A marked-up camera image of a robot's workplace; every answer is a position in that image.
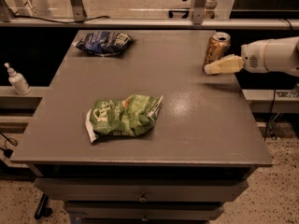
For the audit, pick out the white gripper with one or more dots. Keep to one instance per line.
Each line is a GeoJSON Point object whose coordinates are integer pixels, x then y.
{"type": "Point", "coordinates": [253, 57]}

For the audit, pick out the orange soda can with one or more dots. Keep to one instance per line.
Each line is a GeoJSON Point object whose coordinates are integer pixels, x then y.
{"type": "Point", "coordinates": [217, 46]}

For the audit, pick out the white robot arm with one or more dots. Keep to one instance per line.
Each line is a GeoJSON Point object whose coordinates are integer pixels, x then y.
{"type": "Point", "coordinates": [281, 55]}

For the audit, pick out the green jalapeno chip bag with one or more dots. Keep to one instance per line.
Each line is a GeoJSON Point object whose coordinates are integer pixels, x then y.
{"type": "Point", "coordinates": [134, 116]}

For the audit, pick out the blue chip bag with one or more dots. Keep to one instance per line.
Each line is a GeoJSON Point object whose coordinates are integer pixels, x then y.
{"type": "Point", "coordinates": [104, 43]}

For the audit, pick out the top grey drawer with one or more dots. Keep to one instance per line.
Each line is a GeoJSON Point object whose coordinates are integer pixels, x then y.
{"type": "Point", "coordinates": [141, 190]}

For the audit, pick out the grey drawer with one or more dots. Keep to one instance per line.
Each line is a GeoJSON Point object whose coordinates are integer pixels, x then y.
{"type": "Point", "coordinates": [144, 211]}
{"type": "Point", "coordinates": [141, 190]}

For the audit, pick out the lower grey drawer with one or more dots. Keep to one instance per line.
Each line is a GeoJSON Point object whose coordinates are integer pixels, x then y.
{"type": "Point", "coordinates": [144, 211]}

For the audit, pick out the white pump bottle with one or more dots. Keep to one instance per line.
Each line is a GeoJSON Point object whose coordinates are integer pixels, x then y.
{"type": "Point", "coordinates": [17, 81]}

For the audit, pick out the metal frame post right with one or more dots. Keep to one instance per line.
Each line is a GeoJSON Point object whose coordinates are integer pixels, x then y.
{"type": "Point", "coordinates": [198, 11]}

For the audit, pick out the metal frame post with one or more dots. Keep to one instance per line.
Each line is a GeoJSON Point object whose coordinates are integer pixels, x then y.
{"type": "Point", "coordinates": [198, 11]}
{"type": "Point", "coordinates": [79, 12]}

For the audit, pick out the metal frame post left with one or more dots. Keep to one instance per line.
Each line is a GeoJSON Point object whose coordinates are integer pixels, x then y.
{"type": "Point", "coordinates": [79, 12]}

